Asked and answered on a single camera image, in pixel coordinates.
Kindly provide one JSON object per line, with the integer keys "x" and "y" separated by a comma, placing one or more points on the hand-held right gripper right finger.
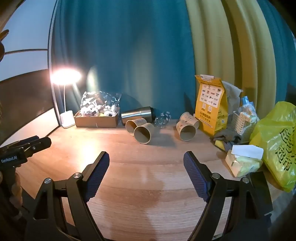
{"x": 196, "y": 176}

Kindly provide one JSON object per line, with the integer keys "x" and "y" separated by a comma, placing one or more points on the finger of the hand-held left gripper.
{"x": 38, "y": 144}
{"x": 25, "y": 141}

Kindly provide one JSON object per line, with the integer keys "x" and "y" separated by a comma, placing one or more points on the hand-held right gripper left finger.
{"x": 98, "y": 176}

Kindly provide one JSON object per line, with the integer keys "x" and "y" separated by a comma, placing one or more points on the brown paper cup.
{"x": 186, "y": 133}
{"x": 190, "y": 119}
{"x": 130, "y": 126}
{"x": 142, "y": 135}

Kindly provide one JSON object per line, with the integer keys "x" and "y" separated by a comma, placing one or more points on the person's left hand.
{"x": 17, "y": 190}

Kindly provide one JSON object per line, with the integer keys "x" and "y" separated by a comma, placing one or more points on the white desk lamp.
{"x": 67, "y": 119}

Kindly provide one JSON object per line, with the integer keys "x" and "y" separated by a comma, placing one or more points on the yellow sponge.
{"x": 218, "y": 144}

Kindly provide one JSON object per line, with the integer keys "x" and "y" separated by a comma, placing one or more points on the large framed display panel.
{"x": 25, "y": 97}

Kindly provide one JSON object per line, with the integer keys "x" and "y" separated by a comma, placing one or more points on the tissue pack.
{"x": 242, "y": 164}

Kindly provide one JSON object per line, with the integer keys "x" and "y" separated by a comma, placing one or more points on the grey cloth glove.
{"x": 227, "y": 136}

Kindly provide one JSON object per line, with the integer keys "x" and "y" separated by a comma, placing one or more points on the cardboard box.
{"x": 97, "y": 121}

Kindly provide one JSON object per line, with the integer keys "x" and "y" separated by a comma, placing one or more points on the white bunny plush toy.
{"x": 89, "y": 112}

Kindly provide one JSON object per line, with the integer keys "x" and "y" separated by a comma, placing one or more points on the clear patterned glass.
{"x": 163, "y": 119}

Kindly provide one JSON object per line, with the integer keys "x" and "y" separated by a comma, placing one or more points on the white woven basket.
{"x": 241, "y": 126}

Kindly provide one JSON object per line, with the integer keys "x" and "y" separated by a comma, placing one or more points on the yellow printed paper bag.
{"x": 210, "y": 106}

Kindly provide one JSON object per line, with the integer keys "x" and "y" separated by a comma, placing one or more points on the stainless steel tumbler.
{"x": 136, "y": 113}

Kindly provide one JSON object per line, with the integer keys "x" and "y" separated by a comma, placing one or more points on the clear crinkled plastic bag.
{"x": 104, "y": 98}

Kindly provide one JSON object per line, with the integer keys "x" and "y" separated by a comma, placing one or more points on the pale packets in basket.
{"x": 249, "y": 111}

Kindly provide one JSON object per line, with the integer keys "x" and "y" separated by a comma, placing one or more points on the yellow plastic bag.
{"x": 275, "y": 139}

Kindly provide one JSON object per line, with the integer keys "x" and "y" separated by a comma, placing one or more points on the grey paper bag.
{"x": 232, "y": 95}

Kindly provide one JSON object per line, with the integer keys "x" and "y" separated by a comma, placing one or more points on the teal curtain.
{"x": 129, "y": 51}

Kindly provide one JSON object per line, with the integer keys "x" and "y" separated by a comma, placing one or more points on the yellow curtain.
{"x": 231, "y": 41}

